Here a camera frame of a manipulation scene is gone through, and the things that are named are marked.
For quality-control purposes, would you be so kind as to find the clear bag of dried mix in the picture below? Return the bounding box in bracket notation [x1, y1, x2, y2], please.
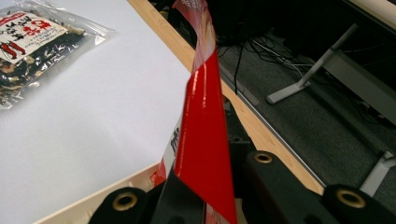
[0, 0, 115, 110]

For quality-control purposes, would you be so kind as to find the red seasoning packet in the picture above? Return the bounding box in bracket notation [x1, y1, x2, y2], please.
[150, 0, 239, 224]

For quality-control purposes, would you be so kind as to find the bundle of floor cables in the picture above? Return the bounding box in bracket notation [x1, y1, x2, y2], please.
[218, 34, 316, 94]

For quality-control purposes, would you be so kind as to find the white table sheet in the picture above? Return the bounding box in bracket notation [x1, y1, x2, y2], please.
[0, 0, 191, 224]

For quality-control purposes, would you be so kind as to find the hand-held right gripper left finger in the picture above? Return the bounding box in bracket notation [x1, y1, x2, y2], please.
[149, 167, 206, 224]

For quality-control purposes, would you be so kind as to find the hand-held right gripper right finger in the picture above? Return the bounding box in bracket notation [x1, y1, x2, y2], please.
[223, 102, 340, 224]

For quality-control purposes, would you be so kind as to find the grey metal stand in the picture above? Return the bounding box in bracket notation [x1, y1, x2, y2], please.
[265, 22, 396, 197]

